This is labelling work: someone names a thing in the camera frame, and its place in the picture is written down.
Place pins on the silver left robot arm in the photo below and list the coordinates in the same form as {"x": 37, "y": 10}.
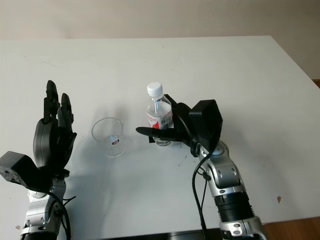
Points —
{"x": 37, "y": 215}

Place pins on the clear glass cup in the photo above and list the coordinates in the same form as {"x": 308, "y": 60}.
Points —
{"x": 112, "y": 142}

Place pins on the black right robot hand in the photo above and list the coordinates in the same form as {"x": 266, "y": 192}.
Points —
{"x": 181, "y": 122}

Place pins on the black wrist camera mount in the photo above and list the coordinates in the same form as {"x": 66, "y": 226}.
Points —
{"x": 17, "y": 167}
{"x": 207, "y": 122}

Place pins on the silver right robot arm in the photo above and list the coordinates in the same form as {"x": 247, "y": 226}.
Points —
{"x": 230, "y": 185}

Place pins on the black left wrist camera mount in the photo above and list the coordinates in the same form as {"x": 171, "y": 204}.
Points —
{"x": 17, "y": 167}

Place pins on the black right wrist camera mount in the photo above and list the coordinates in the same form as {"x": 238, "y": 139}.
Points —
{"x": 207, "y": 122}

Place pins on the clear plastic water bottle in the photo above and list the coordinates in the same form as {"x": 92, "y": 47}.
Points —
{"x": 158, "y": 110}

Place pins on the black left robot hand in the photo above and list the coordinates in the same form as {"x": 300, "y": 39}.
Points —
{"x": 43, "y": 142}

